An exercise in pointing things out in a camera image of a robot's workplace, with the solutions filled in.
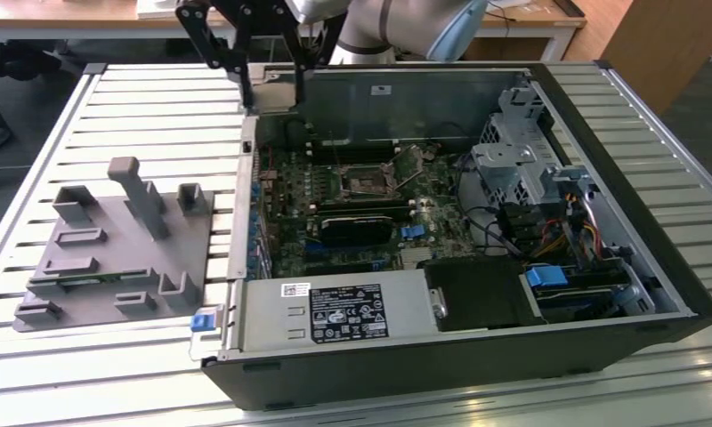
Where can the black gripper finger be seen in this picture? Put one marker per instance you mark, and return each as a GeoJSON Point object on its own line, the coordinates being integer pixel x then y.
{"type": "Point", "coordinates": [301, 84]}
{"type": "Point", "coordinates": [196, 31]}

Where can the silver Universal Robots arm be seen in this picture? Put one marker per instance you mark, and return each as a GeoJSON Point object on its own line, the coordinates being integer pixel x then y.
{"type": "Point", "coordinates": [380, 22]}

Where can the black RAM slot bank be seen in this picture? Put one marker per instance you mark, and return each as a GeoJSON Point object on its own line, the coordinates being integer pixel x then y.
{"type": "Point", "coordinates": [356, 151]}

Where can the CPU socket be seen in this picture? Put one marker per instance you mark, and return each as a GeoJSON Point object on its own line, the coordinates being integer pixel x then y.
{"type": "Point", "coordinates": [364, 182]}

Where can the white box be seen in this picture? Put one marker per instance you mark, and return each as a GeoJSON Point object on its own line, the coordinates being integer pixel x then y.
{"type": "Point", "coordinates": [153, 9]}

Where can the small white sticker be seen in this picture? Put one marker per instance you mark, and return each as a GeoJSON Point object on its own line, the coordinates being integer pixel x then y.
{"type": "Point", "coordinates": [380, 90]}

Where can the thin metal locking lever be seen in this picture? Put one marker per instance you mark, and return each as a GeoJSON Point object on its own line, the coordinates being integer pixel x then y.
{"type": "Point", "coordinates": [335, 149]}

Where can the black office chair base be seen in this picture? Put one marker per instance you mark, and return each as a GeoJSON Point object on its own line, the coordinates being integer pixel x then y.
{"type": "Point", "coordinates": [24, 58]}

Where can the black RAM stick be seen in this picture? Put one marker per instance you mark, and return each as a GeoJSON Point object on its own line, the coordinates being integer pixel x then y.
{"type": "Point", "coordinates": [363, 213]}

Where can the silver metal drive cage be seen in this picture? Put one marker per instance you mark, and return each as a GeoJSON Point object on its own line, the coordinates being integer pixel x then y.
{"type": "Point", "coordinates": [499, 160]}

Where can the green motherboard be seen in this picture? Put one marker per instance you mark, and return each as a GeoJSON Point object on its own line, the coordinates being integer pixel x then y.
{"type": "Point", "coordinates": [446, 213]}

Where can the blue board connector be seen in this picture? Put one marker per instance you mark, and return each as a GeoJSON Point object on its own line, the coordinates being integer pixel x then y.
{"type": "Point", "coordinates": [412, 232]}

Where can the small silver heatsink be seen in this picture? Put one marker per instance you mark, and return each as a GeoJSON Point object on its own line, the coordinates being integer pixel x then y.
{"type": "Point", "coordinates": [418, 258]}

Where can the grey parts rack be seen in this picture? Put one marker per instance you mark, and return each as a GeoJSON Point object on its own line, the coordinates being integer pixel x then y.
{"type": "Point", "coordinates": [124, 249]}

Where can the silver power supply unit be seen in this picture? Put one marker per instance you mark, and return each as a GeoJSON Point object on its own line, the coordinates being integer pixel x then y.
{"type": "Point", "coordinates": [267, 320]}

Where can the green RAM stick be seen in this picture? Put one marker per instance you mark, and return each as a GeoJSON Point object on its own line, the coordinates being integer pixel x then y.
{"type": "Point", "coordinates": [109, 278]}

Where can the black plastic shroud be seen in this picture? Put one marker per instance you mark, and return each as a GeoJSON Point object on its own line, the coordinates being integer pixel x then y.
{"type": "Point", "coordinates": [480, 293]}

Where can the blue case latch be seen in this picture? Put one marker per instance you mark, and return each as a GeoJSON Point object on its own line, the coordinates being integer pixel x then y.
{"type": "Point", "coordinates": [201, 322]}

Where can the blue disk carrier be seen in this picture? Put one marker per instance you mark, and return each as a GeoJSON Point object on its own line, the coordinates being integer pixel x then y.
{"type": "Point", "coordinates": [546, 278]}

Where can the wooden cabinet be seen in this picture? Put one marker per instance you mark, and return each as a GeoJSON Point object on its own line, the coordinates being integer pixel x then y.
{"type": "Point", "coordinates": [664, 44]}

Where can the black open PC case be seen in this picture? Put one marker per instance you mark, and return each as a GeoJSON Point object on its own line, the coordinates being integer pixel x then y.
{"type": "Point", "coordinates": [391, 378]}

